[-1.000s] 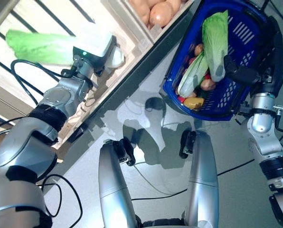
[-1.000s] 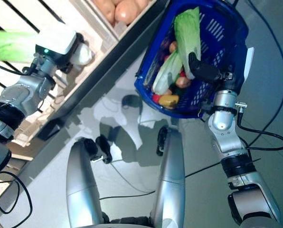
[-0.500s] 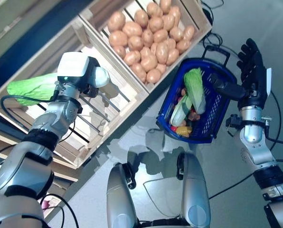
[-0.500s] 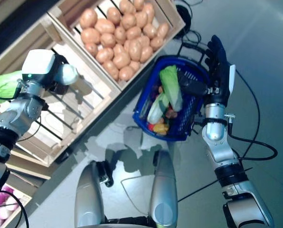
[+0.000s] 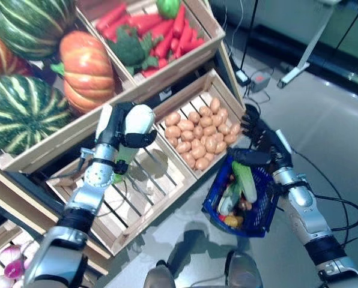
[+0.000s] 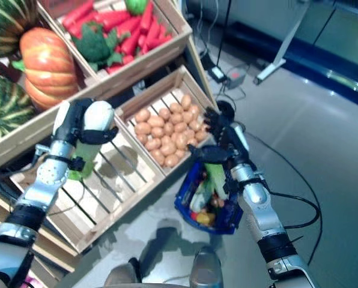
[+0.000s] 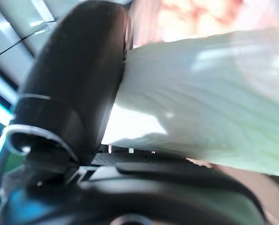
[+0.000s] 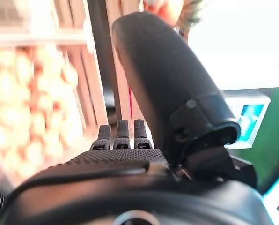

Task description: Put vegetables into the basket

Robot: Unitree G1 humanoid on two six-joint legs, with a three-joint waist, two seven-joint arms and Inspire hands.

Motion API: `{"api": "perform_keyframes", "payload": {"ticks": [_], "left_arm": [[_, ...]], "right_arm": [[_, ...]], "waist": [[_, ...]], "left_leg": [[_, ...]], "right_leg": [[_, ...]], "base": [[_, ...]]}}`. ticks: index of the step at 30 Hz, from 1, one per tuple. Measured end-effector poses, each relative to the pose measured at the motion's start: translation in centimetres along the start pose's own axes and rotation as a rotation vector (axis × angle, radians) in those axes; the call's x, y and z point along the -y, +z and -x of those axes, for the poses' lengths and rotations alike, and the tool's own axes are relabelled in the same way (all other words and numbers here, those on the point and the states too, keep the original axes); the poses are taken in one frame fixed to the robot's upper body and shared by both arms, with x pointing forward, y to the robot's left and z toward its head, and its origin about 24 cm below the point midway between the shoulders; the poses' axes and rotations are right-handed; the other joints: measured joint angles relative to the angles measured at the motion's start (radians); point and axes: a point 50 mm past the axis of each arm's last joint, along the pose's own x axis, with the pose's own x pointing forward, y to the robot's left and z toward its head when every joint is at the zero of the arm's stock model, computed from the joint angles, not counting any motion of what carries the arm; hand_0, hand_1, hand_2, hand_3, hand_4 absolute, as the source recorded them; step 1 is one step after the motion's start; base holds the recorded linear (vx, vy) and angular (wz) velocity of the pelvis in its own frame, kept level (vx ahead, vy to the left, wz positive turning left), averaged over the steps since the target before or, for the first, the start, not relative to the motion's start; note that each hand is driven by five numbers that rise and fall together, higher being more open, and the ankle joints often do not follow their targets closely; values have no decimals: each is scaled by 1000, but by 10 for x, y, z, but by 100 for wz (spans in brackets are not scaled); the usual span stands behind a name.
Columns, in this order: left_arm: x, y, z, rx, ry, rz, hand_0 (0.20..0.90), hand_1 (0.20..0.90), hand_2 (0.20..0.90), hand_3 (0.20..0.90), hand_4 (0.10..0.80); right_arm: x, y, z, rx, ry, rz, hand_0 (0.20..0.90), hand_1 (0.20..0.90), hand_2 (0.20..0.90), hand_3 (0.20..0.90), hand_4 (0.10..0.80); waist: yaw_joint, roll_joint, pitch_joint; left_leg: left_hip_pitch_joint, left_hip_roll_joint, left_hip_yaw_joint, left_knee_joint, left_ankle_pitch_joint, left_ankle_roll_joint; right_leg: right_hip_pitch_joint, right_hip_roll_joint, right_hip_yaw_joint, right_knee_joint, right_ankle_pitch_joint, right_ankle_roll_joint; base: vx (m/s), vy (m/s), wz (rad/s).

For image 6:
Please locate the grey box red display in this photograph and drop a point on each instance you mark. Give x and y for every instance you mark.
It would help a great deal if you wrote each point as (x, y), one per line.
(236, 78)

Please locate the slatted wooden cabbage crate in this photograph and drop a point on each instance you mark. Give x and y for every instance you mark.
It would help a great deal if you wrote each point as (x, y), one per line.
(122, 216)

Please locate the red carrot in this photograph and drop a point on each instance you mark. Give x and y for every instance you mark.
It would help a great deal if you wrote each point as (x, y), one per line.
(77, 13)
(146, 16)
(113, 19)

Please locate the large green striped pumpkin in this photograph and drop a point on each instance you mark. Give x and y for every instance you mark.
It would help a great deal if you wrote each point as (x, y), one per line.
(4, 111)

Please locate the yellow bell pepper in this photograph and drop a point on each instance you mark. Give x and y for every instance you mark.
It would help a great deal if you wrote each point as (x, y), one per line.
(205, 218)

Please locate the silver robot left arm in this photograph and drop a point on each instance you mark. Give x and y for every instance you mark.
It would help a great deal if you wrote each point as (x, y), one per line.
(47, 180)

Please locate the small green striped pumpkin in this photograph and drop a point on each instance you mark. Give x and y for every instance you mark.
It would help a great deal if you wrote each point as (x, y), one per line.
(4, 24)

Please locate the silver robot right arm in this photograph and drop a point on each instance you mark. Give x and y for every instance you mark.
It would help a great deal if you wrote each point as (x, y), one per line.
(257, 204)

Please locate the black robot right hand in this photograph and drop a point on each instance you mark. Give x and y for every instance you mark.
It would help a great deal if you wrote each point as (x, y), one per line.
(224, 144)

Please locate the black tripod pole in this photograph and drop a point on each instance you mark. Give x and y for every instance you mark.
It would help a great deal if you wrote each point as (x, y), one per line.
(224, 30)

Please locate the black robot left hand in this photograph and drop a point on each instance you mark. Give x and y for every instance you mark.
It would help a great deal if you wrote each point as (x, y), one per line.
(74, 120)

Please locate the brown potato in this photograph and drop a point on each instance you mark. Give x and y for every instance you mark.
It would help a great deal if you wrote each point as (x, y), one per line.
(143, 115)
(200, 135)
(185, 102)
(143, 128)
(170, 161)

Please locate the wooden potato crate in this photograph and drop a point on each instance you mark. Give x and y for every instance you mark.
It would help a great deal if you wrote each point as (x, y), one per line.
(155, 87)

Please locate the glass display cabinet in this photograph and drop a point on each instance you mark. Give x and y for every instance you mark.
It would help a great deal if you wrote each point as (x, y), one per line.
(332, 30)

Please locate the green broccoli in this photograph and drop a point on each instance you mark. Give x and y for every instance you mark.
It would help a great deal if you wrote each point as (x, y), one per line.
(96, 45)

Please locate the wide wooden pumpkin crate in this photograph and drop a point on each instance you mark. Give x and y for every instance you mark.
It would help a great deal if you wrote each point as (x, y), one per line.
(32, 132)

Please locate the blue plastic shopping basket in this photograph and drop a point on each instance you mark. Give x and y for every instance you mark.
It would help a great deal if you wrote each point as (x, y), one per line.
(227, 219)

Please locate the green bell pepper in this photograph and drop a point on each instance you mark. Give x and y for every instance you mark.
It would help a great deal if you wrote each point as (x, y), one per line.
(136, 5)

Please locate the black power brick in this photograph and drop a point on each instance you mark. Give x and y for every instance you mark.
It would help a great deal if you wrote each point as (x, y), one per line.
(217, 73)

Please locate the wooden display shelf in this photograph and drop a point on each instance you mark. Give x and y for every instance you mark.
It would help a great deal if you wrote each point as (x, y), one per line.
(203, 81)

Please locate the small orange pumpkin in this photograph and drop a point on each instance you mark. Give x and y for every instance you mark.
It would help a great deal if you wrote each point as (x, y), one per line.
(48, 69)

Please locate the red bell pepper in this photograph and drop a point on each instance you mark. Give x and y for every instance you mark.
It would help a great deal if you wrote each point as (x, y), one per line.
(194, 215)

